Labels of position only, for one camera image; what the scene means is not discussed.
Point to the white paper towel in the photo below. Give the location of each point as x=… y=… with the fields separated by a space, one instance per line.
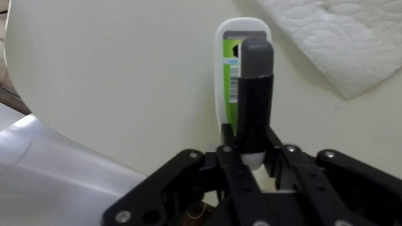
x=346 y=37

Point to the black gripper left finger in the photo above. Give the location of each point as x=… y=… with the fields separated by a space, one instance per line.
x=167 y=188

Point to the wooden topped robot cart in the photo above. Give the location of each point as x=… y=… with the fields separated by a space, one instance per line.
x=45 y=171

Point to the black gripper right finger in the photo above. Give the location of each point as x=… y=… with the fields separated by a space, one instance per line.
x=334 y=188

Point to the white green-labelled bottle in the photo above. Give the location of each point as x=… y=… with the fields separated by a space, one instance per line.
x=255 y=95

